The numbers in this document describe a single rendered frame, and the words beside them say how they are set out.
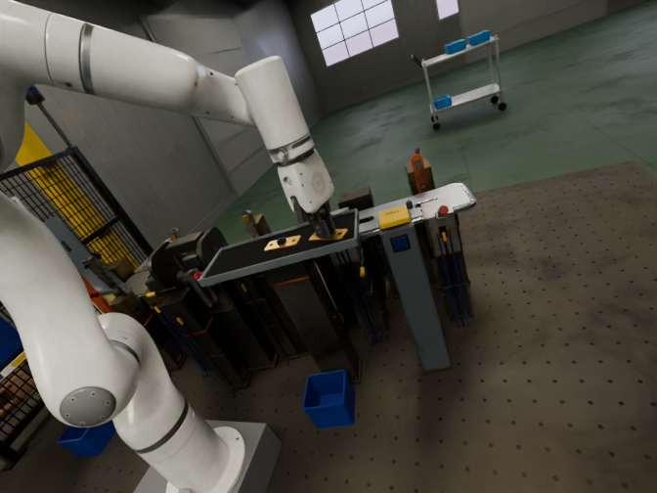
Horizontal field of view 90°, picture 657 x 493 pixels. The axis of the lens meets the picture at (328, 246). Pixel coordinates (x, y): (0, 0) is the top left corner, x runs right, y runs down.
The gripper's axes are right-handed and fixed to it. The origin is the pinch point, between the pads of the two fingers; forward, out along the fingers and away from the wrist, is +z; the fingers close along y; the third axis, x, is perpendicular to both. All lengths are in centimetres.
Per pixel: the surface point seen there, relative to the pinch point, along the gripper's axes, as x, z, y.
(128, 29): 418, -150, 289
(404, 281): -12.4, 17.3, 3.1
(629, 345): -53, 49, 20
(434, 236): -14.5, 17.9, 21.5
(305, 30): 551, -116, 934
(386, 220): -11.9, 2.5, 4.6
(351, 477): -2, 49, -27
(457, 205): -17.1, 18.2, 36.9
